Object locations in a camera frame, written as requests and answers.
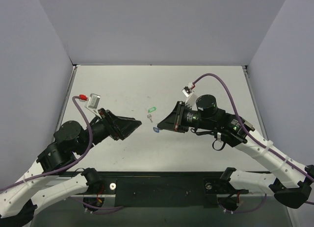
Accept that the green key tag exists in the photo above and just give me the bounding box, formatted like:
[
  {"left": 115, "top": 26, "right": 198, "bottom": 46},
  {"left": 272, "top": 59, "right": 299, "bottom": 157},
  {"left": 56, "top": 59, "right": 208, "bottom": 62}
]
[{"left": 148, "top": 107, "right": 157, "bottom": 113}]

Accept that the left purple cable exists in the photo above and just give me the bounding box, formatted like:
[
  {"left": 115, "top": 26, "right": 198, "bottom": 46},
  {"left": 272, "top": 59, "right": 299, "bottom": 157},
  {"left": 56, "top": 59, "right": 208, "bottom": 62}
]
[{"left": 0, "top": 95, "right": 123, "bottom": 215}]

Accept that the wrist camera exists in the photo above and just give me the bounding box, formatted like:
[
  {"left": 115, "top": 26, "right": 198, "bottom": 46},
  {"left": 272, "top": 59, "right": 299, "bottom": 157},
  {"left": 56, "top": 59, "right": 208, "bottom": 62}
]
[
  {"left": 182, "top": 85, "right": 198, "bottom": 108},
  {"left": 84, "top": 93, "right": 101, "bottom": 116}
]

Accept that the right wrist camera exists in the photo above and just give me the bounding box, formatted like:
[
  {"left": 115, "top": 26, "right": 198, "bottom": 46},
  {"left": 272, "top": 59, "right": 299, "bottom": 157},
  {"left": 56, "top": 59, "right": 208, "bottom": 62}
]
[{"left": 182, "top": 85, "right": 198, "bottom": 108}]

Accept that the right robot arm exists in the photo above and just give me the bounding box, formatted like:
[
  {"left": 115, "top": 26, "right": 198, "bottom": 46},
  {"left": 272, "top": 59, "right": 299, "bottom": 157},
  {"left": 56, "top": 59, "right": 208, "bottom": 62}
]
[{"left": 157, "top": 95, "right": 314, "bottom": 209}]

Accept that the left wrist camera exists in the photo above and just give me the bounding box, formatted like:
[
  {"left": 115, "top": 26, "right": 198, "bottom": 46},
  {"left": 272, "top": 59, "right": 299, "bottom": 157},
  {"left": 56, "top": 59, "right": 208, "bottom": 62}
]
[{"left": 84, "top": 93, "right": 101, "bottom": 116}]

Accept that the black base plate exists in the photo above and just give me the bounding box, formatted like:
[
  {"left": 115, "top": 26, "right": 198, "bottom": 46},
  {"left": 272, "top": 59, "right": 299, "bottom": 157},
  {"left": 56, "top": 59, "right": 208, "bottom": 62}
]
[{"left": 39, "top": 168, "right": 276, "bottom": 211}]

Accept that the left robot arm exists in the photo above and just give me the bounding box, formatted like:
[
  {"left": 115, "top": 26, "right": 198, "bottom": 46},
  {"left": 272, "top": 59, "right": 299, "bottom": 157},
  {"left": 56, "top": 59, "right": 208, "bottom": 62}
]
[{"left": 0, "top": 108, "right": 142, "bottom": 227}]

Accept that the silver key on table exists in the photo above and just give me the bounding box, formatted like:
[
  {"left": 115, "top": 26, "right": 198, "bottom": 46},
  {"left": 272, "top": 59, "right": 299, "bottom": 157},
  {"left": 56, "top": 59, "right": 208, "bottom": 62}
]
[{"left": 147, "top": 114, "right": 153, "bottom": 123}]

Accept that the blue key tag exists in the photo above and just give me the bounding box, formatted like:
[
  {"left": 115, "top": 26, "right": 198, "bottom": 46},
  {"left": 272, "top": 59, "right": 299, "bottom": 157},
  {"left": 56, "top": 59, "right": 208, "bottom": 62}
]
[{"left": 153, "top": 127, "right": 160, "bottom": 133}]

